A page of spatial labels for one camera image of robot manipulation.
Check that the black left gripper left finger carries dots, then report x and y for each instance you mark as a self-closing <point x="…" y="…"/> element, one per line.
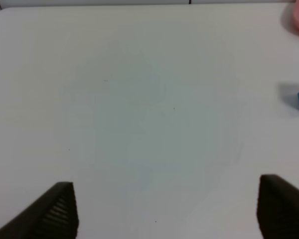
<point x="52" y="216"/>

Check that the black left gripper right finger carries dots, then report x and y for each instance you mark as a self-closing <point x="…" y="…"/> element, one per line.
<point x="277" y="208"/>

